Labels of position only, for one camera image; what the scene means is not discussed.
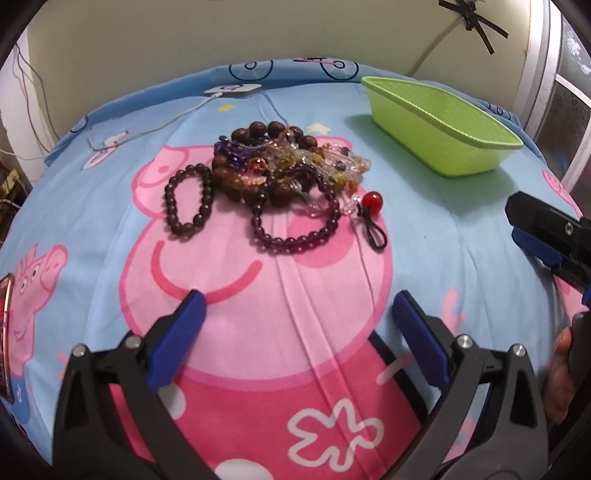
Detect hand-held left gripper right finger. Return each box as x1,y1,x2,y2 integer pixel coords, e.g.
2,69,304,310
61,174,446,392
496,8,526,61
392,290,550,480

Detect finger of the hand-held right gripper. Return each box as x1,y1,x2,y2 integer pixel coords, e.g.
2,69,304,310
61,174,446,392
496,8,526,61
505,191,591,271
550,261,591,306

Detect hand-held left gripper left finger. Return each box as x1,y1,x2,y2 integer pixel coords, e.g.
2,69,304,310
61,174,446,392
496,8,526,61
52,290,218,480

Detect green plastic basket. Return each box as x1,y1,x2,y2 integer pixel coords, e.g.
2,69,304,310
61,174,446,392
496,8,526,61
361,76,525,178

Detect black bead bracelet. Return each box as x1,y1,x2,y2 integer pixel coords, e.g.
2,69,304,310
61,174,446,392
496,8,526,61
164,164,214,241

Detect dark purple bead bracelet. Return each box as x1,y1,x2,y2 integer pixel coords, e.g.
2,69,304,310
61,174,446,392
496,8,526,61
250,168,342,256

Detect red bead charm black cord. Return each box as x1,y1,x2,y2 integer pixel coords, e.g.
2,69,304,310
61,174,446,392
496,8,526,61
353,191,389,252

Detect pile of mixed bead jewelry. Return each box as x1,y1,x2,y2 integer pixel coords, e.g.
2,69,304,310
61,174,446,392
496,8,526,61
213,127,372,217

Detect large brown wooden bead bracelet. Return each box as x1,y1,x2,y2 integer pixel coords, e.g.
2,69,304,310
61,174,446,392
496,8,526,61
211,121,319,206

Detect person's right hand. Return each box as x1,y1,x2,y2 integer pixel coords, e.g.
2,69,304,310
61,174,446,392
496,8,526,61
544,325,580,425

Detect cartoon pig printed bedsheet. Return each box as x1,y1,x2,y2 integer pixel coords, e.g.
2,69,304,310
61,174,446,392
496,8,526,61
0,58,591,480

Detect red-edged flat object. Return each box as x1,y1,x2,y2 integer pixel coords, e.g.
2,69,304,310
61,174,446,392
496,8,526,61
0,272,17,402

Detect black tape strips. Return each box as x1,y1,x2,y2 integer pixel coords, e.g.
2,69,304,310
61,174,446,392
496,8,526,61
438,0,509,56

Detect cluttered shelf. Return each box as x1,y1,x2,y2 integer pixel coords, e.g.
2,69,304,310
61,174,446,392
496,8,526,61
0,148,33,241

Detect white window frame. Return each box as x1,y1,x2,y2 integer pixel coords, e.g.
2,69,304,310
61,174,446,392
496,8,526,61
515,0,591,195

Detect white wall cable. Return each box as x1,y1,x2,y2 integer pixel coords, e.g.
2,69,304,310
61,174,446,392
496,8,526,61
406,11,467,77

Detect white charger with cable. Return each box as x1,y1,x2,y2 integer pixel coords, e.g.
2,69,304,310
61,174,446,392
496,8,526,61
88,83,259,153

